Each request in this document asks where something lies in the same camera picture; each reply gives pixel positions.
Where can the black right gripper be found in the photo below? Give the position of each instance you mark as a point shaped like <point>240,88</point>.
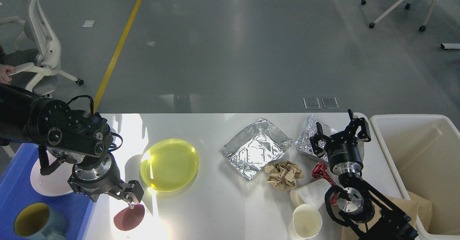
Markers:
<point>342,148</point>

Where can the grey-blue mug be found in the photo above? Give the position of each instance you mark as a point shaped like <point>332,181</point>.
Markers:
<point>39,221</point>

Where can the person hand on chair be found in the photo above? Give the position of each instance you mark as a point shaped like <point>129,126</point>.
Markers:
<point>4,70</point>

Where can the blue plastic tray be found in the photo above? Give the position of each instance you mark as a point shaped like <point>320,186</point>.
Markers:
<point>17,193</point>

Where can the floor socket cover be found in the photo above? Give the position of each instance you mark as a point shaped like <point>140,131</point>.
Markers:
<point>330,102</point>
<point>311,103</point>

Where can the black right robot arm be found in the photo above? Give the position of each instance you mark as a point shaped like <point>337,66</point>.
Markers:
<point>353,202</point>

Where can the lying white paper cup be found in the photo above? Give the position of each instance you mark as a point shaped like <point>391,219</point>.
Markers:
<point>311,194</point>

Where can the pink mug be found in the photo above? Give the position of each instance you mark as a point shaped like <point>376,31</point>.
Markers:
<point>132,224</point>

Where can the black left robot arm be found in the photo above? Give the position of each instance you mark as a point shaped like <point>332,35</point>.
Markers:
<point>63,135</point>

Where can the crumpled brown paper ball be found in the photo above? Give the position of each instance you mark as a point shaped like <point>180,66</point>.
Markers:
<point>283,175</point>

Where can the brown paper bag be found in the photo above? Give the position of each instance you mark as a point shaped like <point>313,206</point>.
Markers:
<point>415,206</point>

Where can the upright white paper cup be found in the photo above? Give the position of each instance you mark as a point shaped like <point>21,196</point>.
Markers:
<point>306,223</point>

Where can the white bar on floor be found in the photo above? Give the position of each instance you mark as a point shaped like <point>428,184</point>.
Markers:
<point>450,46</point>

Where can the square aluminium foil tray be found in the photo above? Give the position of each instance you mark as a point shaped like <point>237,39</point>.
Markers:
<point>256,145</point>

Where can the pink round plate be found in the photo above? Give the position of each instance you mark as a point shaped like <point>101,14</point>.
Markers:
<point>53,185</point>

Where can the left floor socket cover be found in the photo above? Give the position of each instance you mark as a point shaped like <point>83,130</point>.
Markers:
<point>311,103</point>

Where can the red crumpled wrapper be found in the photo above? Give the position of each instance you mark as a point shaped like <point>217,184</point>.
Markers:
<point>320,171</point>

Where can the right floor socket cover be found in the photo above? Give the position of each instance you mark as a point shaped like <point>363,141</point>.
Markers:
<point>330,102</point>

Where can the crumpled aluminium foil tray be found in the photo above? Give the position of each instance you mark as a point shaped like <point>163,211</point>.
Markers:
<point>303,143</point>

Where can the white plastic waste bin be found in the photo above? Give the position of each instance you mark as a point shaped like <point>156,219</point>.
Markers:
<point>422,151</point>

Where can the yellow translucent plate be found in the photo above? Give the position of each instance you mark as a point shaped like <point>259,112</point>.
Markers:
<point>169,165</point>

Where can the white office chair left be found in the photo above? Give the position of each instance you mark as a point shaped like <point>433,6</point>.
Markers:
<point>40,77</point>

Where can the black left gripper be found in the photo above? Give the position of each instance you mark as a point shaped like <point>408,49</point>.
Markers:
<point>100,175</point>

